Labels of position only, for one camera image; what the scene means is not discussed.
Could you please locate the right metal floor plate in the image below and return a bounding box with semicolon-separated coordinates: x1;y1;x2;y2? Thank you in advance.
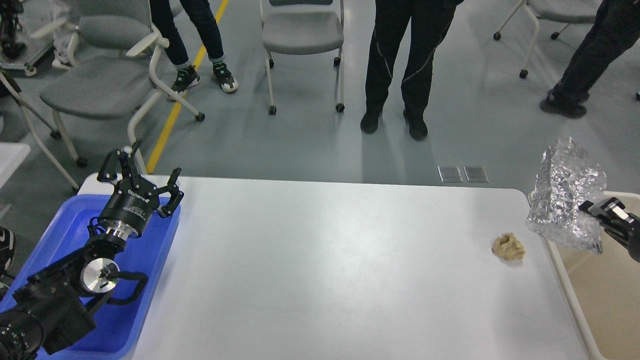
463;166;489;183

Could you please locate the person at far right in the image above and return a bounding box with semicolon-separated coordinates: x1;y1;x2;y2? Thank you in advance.
539;0;640;119

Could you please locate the black white shoe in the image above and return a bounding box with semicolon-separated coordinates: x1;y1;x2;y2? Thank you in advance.
0;227;17;278

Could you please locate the metal floor plate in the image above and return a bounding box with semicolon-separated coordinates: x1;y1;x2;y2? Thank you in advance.
438;166;464;183
463;166;489;183

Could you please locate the crumpled brown paper ball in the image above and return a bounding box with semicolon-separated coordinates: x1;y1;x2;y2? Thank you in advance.
491;232;526;261

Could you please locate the grey chair at left edge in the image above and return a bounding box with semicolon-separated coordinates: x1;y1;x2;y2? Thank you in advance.
0;68;80;193

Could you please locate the grey armless chair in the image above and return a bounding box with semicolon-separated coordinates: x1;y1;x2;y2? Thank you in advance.
257;0;346;116

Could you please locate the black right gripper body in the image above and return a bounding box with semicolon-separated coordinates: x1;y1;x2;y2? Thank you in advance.
621;219;640;262

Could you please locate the person in black trousers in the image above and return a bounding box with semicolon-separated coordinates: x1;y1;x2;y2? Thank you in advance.
360;0;466;141

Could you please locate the silver foil bag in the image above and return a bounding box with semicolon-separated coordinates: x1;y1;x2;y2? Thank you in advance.
526;137;607;255

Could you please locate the blue plastic tray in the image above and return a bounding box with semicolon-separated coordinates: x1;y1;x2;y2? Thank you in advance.
1;194;181;360

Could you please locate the wheeled equipment cart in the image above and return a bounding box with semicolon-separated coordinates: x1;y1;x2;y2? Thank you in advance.
0;0;54;76

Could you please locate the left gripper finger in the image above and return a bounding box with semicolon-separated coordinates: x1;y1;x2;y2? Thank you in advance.
97;140;142;183
150;168;185;219

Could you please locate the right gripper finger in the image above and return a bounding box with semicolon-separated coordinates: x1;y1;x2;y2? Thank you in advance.
595;197;639;231
579;202;632;246

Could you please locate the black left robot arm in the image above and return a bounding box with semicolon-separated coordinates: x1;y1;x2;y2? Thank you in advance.
1;149;185;360

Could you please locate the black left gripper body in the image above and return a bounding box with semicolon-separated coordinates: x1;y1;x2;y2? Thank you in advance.
98;177;160;238

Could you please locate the person in dark jeans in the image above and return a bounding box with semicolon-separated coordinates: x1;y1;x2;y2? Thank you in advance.
149;0;239;99

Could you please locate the grey chair far right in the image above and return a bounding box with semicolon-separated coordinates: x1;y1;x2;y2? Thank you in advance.
493;0;599;80

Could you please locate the grey chair with armrests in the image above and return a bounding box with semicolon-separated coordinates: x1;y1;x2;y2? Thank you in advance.
39;0;205;167

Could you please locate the left metal floor plate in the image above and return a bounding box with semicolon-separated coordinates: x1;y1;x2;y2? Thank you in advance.
438;166;464;183

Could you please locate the white side table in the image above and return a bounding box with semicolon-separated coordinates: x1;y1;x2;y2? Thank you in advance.
0;142;31;188

